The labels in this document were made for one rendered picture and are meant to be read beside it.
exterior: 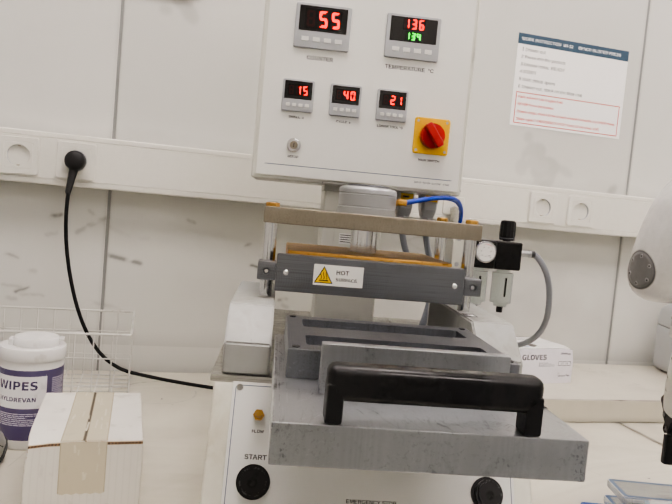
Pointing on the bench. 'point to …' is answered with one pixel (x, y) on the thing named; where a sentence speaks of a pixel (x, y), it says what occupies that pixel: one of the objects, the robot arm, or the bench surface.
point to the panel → (287, 480)
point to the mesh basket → (84, 348)
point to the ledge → (608, 394)
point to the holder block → (365, 332)
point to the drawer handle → (434, 390)
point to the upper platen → (364, 241)
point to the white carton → (546, 360)
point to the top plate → (375, 215)
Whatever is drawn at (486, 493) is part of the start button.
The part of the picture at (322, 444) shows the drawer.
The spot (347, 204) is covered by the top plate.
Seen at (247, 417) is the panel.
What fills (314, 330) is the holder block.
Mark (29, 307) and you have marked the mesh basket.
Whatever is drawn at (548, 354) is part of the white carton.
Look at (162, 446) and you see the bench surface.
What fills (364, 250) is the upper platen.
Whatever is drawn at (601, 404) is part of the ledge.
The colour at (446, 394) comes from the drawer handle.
